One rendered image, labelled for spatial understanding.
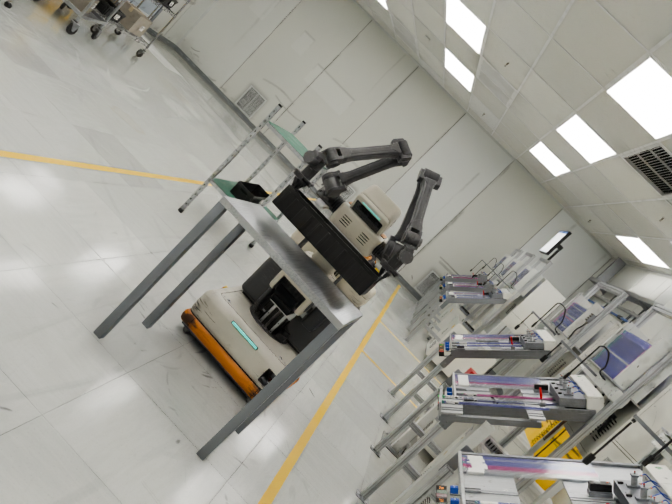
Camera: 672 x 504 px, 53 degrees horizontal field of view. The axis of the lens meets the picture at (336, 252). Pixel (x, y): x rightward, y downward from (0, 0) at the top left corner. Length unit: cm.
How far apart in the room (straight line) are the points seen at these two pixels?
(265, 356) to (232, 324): 23
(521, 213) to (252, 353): 947
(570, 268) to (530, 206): 130
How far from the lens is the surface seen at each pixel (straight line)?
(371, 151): 313
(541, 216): 1250
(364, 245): 333
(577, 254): 1262
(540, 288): 839
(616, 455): 387
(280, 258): 265
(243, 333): 342
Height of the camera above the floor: 135
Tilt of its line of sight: 8 degrees down
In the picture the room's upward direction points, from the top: 45 degrees clockwise
